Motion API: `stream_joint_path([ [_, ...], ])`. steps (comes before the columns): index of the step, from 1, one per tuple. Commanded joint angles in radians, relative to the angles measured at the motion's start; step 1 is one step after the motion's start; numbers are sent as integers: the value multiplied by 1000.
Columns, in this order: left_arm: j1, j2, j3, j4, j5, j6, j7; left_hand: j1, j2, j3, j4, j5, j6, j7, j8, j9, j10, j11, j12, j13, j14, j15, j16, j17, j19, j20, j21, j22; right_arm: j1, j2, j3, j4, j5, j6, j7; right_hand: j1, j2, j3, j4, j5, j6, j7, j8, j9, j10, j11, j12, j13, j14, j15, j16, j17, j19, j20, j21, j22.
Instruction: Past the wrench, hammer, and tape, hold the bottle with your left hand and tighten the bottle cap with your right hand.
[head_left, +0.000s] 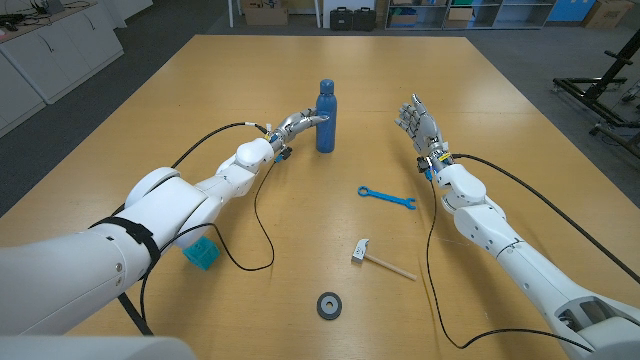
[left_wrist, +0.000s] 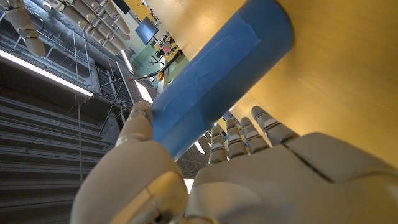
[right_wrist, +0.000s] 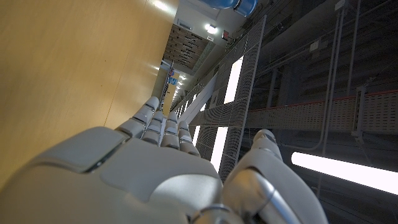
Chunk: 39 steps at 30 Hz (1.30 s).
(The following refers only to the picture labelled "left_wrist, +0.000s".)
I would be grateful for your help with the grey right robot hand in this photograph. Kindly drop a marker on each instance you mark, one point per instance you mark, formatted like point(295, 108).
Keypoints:
point(99, 28)

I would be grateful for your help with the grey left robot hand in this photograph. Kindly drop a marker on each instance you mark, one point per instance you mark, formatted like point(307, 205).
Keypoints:
point(248, 193)

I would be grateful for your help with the blue metal bottle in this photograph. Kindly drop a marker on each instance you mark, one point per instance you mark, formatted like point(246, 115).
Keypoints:
point(217, 81)

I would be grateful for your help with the long ceiling light strip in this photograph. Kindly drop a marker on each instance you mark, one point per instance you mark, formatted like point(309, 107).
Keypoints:
point(46, 73)

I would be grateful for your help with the rectangular ceiling light panel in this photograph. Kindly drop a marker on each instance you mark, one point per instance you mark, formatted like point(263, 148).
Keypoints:
point(143, 91)

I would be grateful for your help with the dark wall monitor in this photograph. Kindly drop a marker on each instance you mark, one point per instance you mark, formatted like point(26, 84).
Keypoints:
point(146, 30)

